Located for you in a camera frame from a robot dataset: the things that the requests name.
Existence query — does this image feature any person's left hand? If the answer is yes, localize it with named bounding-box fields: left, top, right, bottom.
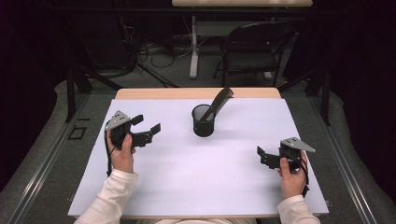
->
left=106, top=130, right=137, bottom=174

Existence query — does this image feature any left hand-held gripper black cable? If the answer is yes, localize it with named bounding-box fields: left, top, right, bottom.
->
left=104, top=128, right=114, bottom=178

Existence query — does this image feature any black mesh cup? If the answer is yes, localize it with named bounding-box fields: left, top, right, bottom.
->
left=191, top=104, right=218, bottom=138

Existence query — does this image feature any hand-held gripper black cable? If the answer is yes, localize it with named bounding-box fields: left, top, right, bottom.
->
left=281, top=148, right=312, bottom=199
left=104, top=128, right=114, bottom=178

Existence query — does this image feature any white-legged desk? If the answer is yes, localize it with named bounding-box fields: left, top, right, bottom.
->
left=171, top=0, right=314, bottom=79

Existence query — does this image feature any black comb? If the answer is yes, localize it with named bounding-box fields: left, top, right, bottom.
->
left=199, top=87, right=235, bottom=122

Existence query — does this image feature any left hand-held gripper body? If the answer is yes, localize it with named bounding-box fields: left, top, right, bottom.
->
left=105, top=109, right=154, bottom=151

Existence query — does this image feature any white foam board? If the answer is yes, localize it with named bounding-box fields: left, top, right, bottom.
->
left=67, top=98, right=330, bottom=217

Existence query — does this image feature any tangle of floor cables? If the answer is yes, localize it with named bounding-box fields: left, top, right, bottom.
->
left=120, top=15, right=194, bottom=78

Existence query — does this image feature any right hand-held gripper black cable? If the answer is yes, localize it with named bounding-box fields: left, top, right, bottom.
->
left=281, top=148, right=312, bottom=199

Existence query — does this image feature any light wooden table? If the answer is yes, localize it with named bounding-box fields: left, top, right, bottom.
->
left=73, top=87, right=321, bottom=220

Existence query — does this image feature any black metal stand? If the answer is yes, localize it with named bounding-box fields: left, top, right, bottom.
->
left=276, top=66, right=332, bottom=127
left=64, top=18, right=124, bottom=124

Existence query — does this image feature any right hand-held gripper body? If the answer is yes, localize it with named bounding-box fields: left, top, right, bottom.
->
left=259, top=136, right=317, bottom=173

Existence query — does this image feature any person's right hand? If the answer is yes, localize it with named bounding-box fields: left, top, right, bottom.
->
left=277, top=149, right=309, bottom=200

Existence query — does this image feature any black folding chair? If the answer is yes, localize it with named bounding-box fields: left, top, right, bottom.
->
left=212, top=21, right=297, bottom=88

